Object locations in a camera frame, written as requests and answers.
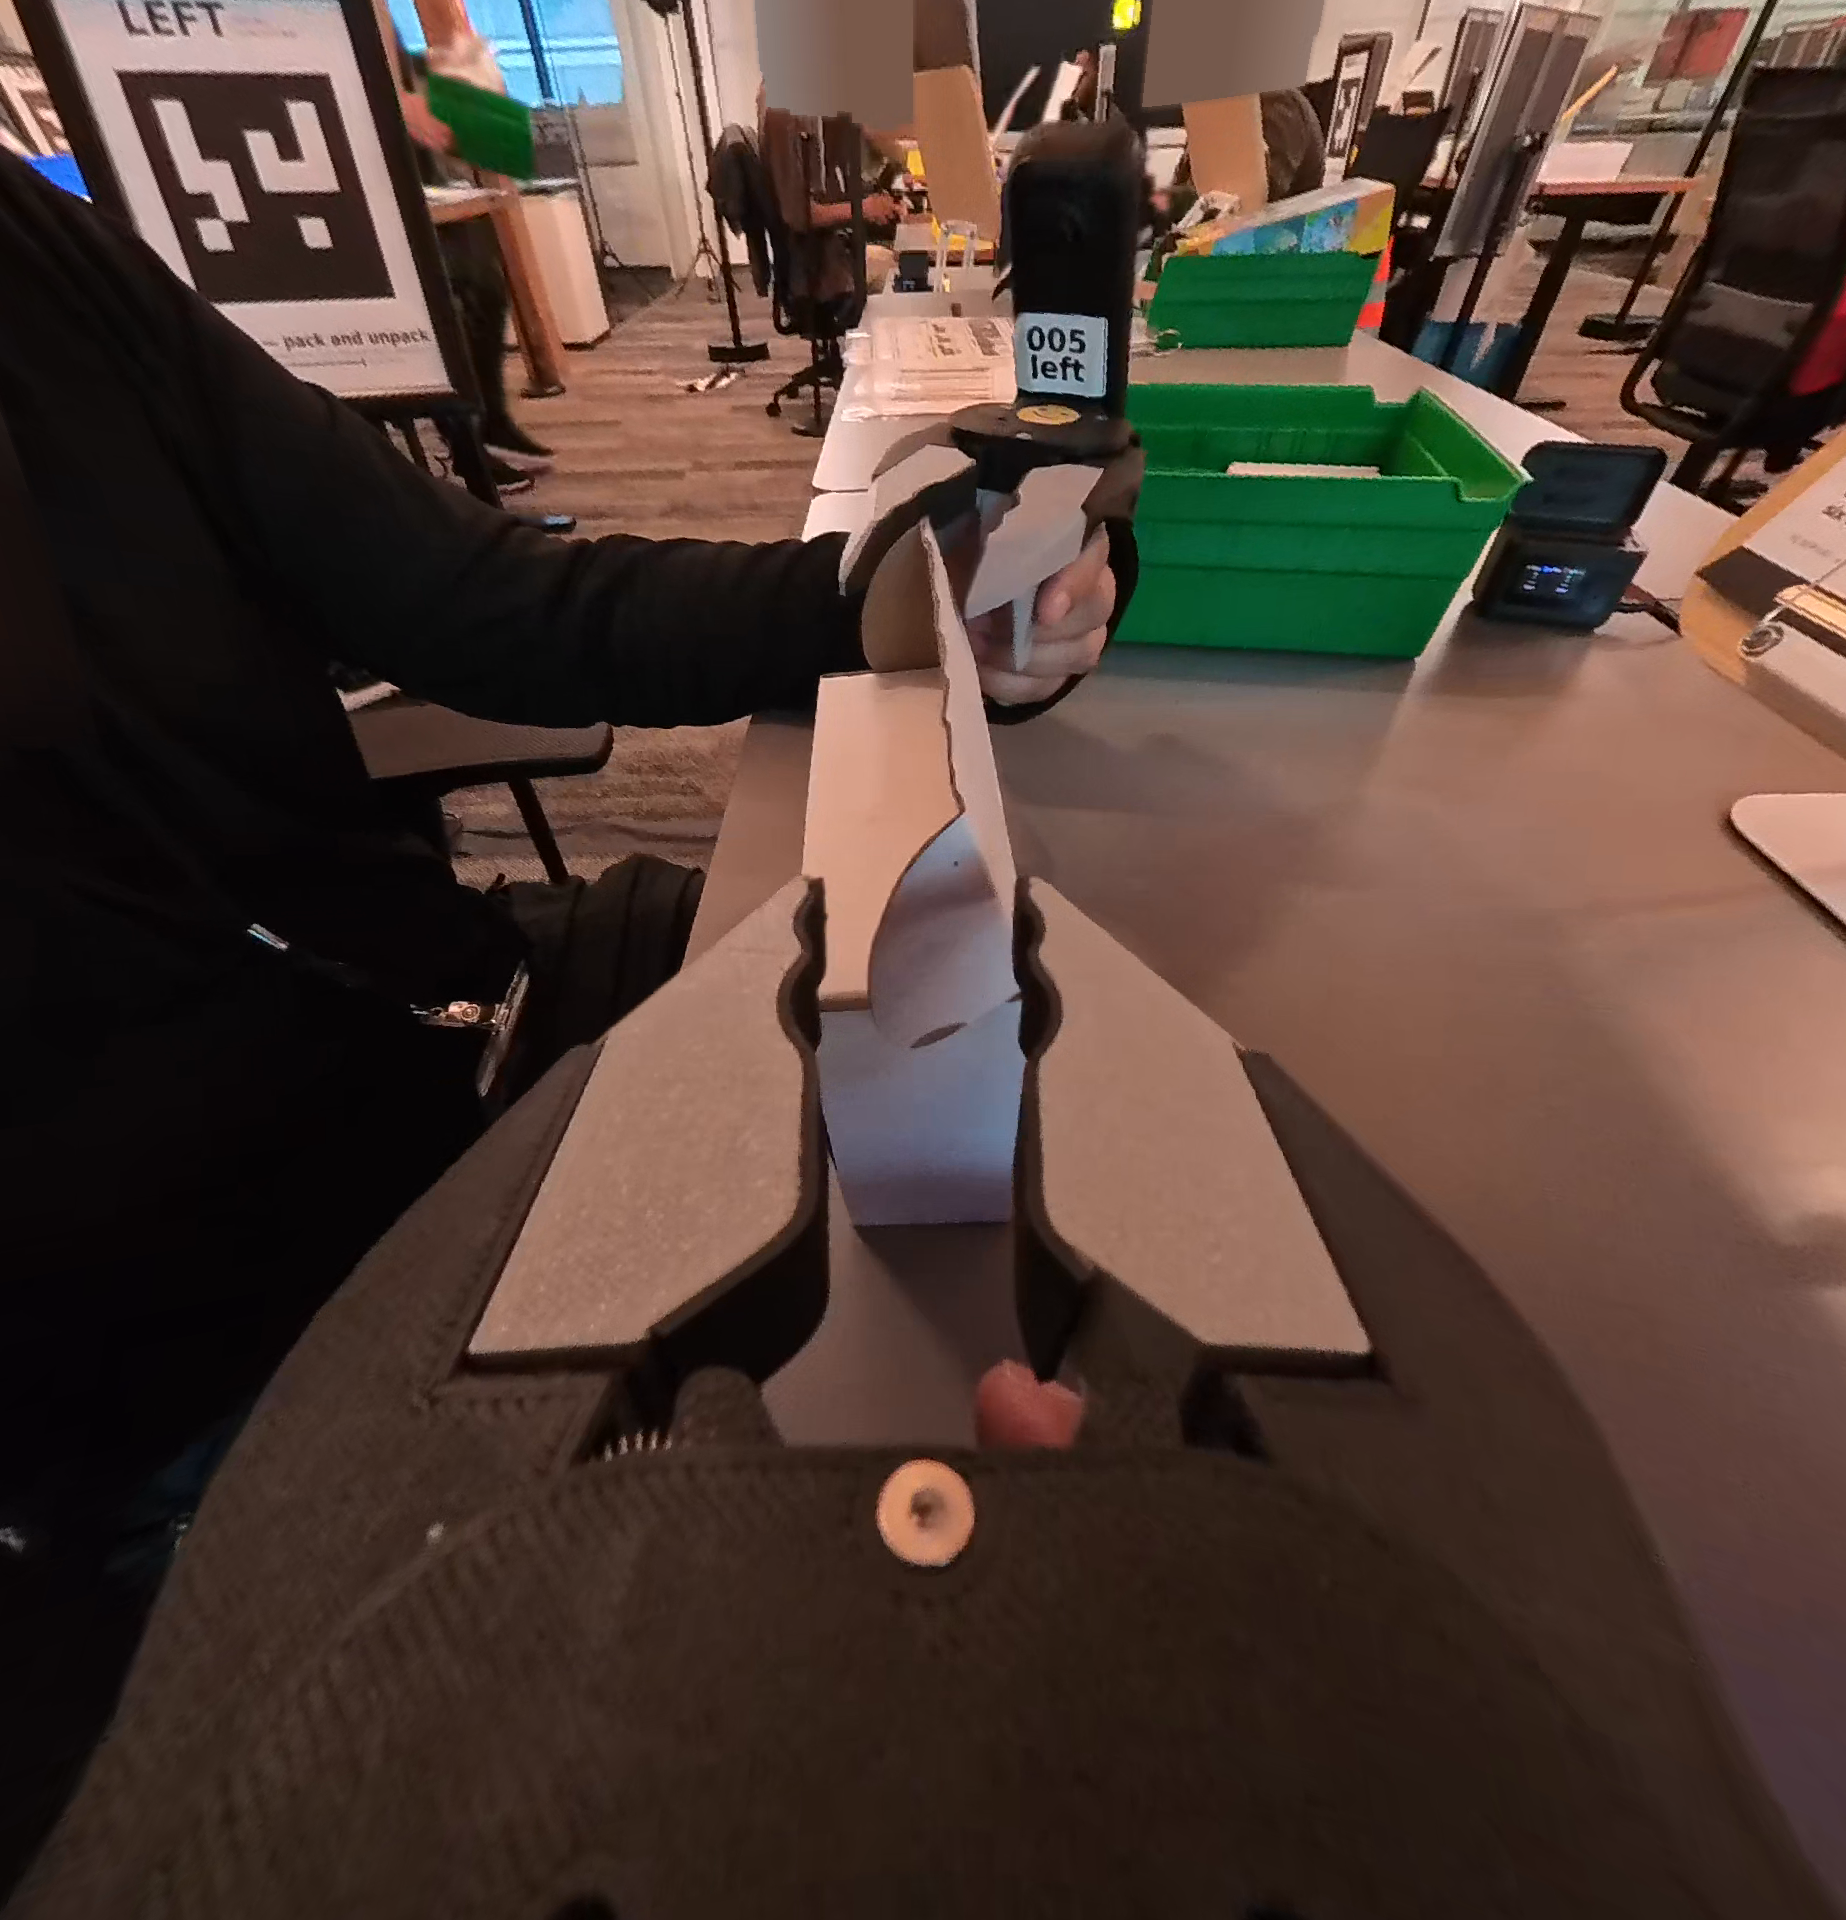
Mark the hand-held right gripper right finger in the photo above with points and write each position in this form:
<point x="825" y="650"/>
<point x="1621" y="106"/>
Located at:
<point x="1178" y="1185"/>

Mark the marker sign board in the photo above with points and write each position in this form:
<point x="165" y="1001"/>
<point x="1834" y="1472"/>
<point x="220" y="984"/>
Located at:
<point x="247" y="165"/>

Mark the metal badge clip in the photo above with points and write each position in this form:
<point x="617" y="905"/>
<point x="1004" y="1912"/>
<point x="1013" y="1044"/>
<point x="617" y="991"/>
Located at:
<point x="480" y="1016"/>

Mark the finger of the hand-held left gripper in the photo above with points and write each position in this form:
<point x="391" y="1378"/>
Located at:
<point x="1022" y="547"/>
<point x="907" y="496"/>

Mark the black device with screen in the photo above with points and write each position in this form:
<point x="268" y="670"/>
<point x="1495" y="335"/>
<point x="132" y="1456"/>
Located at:
<point x="1577" y="496"/>

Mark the person's left forearm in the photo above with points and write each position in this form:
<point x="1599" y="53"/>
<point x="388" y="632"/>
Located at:
<point x="667" y="616"/>

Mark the black floor lamp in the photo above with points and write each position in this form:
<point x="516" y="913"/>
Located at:
<point x="735" y="348"/>

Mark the stack of white papers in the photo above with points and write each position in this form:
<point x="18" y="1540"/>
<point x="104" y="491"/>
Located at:
<point x="938" y="353"/>

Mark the black office chair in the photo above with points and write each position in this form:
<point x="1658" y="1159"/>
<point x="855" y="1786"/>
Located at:
<point x="796" y="225"/>
<point x="1762" y="300"/>

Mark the person's left hand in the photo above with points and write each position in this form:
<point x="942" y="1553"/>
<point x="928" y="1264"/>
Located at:
<point x="1066" y="630"/>

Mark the instruction sheet on wooden stand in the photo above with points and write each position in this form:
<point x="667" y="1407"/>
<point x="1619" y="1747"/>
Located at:
<point x="1711" y="630"/>

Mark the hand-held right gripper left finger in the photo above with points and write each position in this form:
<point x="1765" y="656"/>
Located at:
<point x="653" y="1185"/>

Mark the brown round post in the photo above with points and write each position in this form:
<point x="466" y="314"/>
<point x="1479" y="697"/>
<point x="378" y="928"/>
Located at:
<point x="532" y="322"/>

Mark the black backpack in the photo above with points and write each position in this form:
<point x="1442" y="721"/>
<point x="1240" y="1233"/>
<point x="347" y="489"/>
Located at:
<point x="622" y="945"/>

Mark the person's dark clothed body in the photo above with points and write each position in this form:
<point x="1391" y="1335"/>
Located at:
<point x="144" y="900"/>

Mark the person's right hand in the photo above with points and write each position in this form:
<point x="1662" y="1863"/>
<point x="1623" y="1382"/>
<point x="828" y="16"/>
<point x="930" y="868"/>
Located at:
<point x="1027" y="1410"/>

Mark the green plastic bin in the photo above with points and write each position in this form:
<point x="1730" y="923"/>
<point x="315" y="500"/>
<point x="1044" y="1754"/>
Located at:
<point x="480" y="128"/>
<point x="1283" y="585"/>
<point x="1253" y="300"/>

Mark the white cabinet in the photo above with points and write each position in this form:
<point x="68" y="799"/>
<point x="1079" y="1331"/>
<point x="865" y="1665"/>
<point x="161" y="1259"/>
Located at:
<point x="578" y="270"/>

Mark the colourful printed box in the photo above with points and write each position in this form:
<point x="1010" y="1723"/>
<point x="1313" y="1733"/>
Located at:
<point x="1298" y="221"/>

